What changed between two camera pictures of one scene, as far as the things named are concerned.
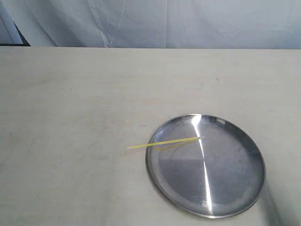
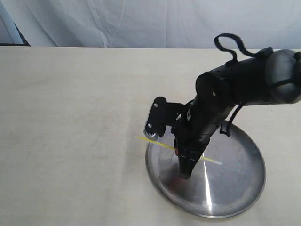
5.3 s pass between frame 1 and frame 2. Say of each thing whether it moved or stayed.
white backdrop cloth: stayed
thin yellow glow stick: moved
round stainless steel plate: stayed
